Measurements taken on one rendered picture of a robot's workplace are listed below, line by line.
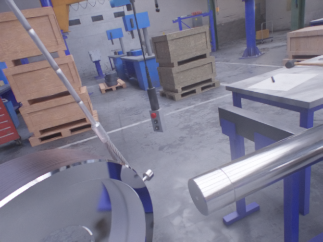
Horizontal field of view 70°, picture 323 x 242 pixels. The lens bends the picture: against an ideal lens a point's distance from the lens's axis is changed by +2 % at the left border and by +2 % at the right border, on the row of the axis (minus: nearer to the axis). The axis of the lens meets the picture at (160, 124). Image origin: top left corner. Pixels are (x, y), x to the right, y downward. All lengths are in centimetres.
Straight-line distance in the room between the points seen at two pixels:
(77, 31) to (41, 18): 923
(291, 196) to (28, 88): 401
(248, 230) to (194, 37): 405
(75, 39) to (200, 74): 943
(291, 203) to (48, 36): 399
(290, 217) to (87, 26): 1300
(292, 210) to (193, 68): 405
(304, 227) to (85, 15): 1302
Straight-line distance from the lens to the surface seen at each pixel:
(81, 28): 1359
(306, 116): 161
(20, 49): 441
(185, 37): 500
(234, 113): 141
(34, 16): 438
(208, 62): 527
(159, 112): 116
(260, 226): 190
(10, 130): 478
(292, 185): 132
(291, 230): 152
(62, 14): 761
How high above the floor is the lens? 138
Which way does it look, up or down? 21 degrees down
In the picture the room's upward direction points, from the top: 12 degrees counter-clockwise
